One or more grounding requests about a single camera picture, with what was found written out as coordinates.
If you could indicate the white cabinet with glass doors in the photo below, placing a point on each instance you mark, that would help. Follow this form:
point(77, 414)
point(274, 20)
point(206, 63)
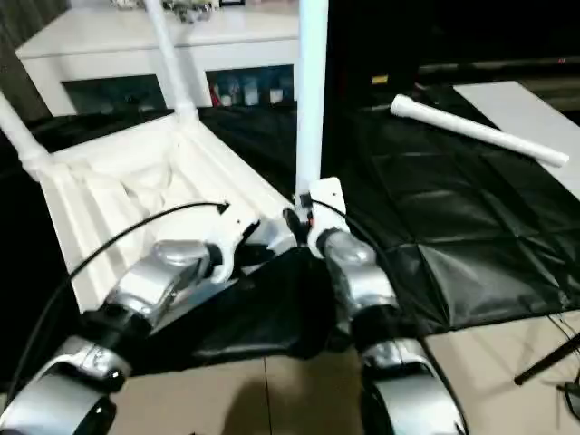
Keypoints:
point(113, 41)

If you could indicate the small yellow label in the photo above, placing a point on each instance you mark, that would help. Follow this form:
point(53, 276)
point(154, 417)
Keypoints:
point(380, 80)

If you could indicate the black tripod leg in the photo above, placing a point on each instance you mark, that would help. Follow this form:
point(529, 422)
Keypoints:
point(548, 362)

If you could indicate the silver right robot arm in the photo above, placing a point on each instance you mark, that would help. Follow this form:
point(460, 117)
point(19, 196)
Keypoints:
point(358, 272)

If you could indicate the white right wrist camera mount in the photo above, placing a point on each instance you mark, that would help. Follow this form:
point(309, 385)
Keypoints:
point(328, 199)

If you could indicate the white flat board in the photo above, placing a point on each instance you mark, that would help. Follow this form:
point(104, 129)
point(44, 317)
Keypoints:
point(530, 118)

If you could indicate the black work mat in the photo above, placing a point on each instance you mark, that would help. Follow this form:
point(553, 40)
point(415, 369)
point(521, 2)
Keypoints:
point(453, 204)

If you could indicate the white plastic table leg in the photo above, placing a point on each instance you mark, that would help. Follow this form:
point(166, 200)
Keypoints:
point(174, 63)
point(312, 90)
point(480, 131)
point(20, 131)

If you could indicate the white plastic table top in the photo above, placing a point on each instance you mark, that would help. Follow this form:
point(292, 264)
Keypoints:
point(136, 181)

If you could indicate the floral patterned pot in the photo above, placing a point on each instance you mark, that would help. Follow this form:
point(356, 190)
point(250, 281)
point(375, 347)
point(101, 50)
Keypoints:
point(126, 3)

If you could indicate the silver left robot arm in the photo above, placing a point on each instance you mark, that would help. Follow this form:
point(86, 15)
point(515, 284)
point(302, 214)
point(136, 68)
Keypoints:
point(158, 276)

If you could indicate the black tangled bundle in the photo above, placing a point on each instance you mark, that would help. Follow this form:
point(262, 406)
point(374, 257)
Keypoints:
point(192, 11)

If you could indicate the grey curtain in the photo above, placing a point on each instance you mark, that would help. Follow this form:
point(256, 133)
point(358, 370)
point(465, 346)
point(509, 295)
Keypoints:
point(18, 27)

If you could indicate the black floor device with label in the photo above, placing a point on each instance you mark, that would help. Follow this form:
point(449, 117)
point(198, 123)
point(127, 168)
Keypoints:
point(570, 394)

